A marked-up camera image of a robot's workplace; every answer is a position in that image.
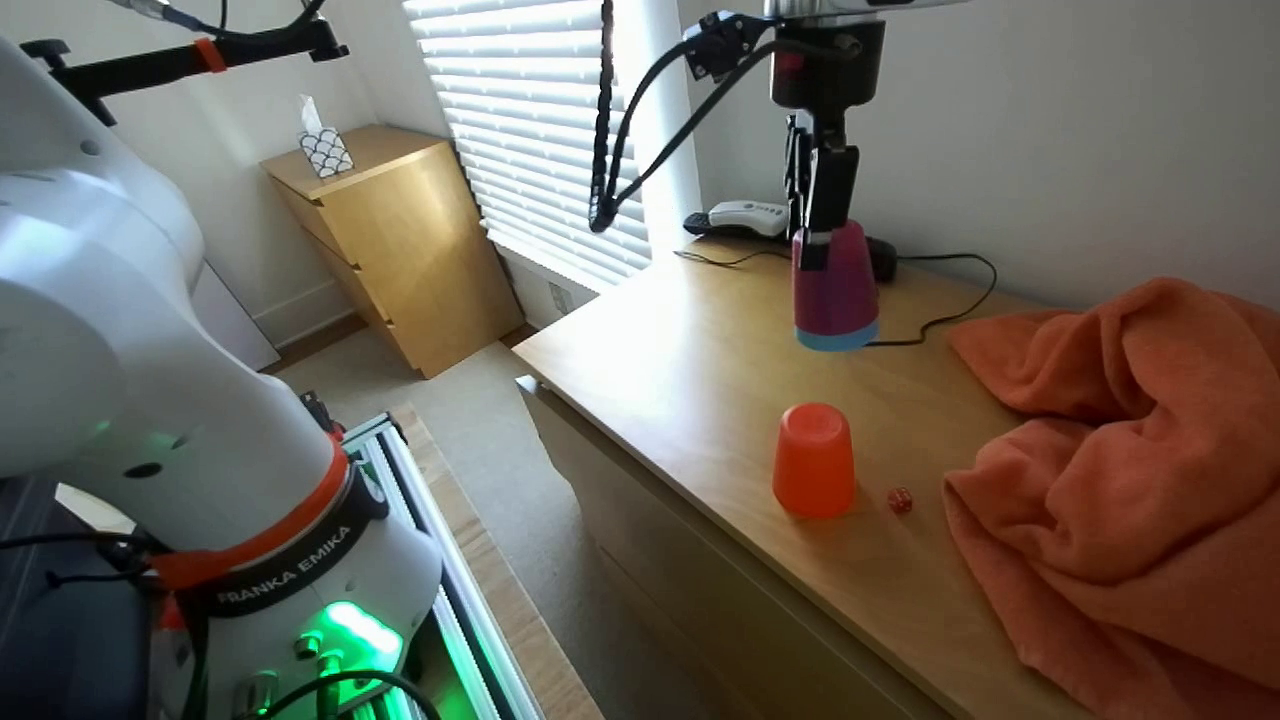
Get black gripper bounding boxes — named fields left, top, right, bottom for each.
left=767, top=13, right=890, bottom=239

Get magenta cup with blue rim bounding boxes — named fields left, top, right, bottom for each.
left=787, top=216, right=883, bottom=356

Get white device on black base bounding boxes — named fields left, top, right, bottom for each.
left=678, top=195, right=798, bottom=249

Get white window blinds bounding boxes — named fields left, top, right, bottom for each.
left=398, top=0, right=657, bottom=295

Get orange plastic cup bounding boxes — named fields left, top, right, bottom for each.
left=767, top=400, right=865, bottom=525

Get light wooden dresser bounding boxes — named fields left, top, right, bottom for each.
left=259, top=125, right=529, bottom=381

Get orange towel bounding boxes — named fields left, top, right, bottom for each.
left=941, top=277, right=1280, bottom=720

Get patterned tissue box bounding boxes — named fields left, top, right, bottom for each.
left=295, top=92, right=359, bottom=185

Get black corrugated cable hose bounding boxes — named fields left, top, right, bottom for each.
left=583, top=0, right=793, bottom=239

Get thin black cable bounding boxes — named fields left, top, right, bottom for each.
left=870, top=249, right=1003, bottom=351

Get aluminium rail with green light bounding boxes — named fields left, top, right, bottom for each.
left=340, top=413, right=544, bottom=720

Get black camera stand boom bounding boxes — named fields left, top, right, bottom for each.
left=0, top=13, right=352, bottom=136

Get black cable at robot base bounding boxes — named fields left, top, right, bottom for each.
left=249, top=665, right=443, bottom=720

